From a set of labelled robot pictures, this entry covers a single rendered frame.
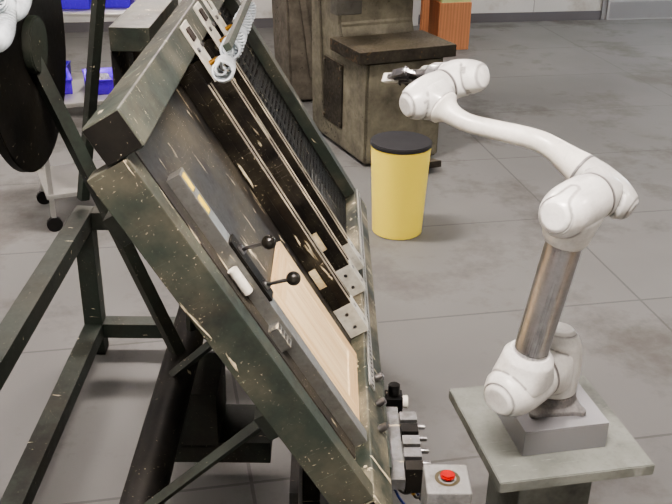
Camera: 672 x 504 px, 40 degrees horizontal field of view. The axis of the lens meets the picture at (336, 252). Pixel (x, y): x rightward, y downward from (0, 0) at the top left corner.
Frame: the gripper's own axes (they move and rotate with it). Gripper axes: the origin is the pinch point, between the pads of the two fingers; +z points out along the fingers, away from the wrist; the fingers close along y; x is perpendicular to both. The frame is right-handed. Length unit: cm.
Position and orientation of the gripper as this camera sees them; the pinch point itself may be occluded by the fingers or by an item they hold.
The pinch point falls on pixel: (390, 77)
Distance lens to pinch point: 304.5
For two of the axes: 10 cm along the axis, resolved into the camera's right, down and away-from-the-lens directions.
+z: -6.1, -1.4, 7.8
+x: 3.1, -9.5, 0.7
